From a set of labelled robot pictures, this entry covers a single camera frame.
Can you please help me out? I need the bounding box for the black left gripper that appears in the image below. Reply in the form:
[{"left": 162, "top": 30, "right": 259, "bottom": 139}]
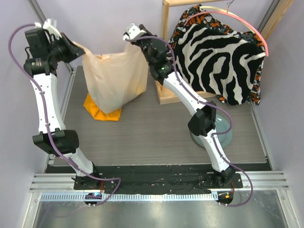
[{"left": 47, "top": 32, "right": 85, "bottom": 64}]

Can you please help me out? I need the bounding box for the banana print plastic bag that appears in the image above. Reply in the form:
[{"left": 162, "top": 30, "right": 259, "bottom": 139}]
[{"left": 73, "top": 42, "right": 148, "bottom": 114}]

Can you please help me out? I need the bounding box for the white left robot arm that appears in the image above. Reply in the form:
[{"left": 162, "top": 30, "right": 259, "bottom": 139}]
[{"left": 24, "top": 28, "right": 101, "bottom": 190}]

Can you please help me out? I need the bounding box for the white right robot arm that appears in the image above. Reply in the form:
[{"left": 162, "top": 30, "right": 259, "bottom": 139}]
[{"left": 129, "top": 25, "right": 235, "bottom": 188}]

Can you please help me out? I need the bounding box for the orange patterned garment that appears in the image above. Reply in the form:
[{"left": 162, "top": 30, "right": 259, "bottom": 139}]
[{"left": 166, "top": 4, "right": 267, "bottom": 106}]

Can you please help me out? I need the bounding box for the folded orange cloth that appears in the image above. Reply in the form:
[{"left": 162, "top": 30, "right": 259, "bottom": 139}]
[{"left": 83, "top": 93, "right": 122, "bottom": 122}]

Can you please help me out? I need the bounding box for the pink clothes hanger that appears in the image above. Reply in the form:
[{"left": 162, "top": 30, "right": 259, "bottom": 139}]
[{"left": 183, "top": 9, "right": 269, "bottom": 57}]

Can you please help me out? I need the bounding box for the zebra print garment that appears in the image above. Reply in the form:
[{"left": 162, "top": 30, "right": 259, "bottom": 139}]
[{"left": 170, "top": 23, "right": 266, "bottom": 106}]

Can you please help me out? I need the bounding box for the grey round plate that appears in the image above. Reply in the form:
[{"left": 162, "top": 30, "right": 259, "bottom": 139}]
[{"left": 190, "top": 113, "right": 234, "bottom": 151}]

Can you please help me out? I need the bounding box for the wooden clothes rack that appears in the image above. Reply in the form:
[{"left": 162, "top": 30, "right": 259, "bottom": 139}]
[{"left": 154, "top": 0, "right": 295, "bottom": 105}]

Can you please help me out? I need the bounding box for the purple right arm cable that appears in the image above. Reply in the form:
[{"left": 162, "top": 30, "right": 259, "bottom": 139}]
[{"left": 125, "top": 35, "right": 254, "bottom": 207}]

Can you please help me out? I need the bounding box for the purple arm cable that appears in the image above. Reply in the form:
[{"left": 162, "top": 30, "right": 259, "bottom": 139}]
[
  {"left": 125, "top": 35, "right": 254, "bottom": 207},
  {"left": 8, "top": 23, "right": 122, "bottom": 206}
]

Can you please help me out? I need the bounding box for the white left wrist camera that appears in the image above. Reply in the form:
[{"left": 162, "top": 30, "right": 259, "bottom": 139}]
[{"left": 34, "top": 19, "right": 62, "bottom": 39}]

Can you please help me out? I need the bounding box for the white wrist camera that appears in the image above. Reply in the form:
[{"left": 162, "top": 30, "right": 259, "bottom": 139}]
[
  {"left": 123, "top": 23, "right": 147, "bottom": 41},
  {"left": 34, "top": 19, "right": 62, "bottom": 39}
]

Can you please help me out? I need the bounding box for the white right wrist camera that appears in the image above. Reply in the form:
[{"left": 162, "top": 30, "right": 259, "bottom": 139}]
[{"left": 123, "top": 23, "right": 147, "bottom": 41}]

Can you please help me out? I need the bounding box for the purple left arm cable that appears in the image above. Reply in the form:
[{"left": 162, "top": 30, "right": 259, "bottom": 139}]
[{"left": 8, "top": 23, "right": 122, "bottom": 206}]

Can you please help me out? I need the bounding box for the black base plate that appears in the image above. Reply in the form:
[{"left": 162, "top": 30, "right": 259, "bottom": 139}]
[{"left": 73, "top": 172, "right": 243, "bottom": 190}]

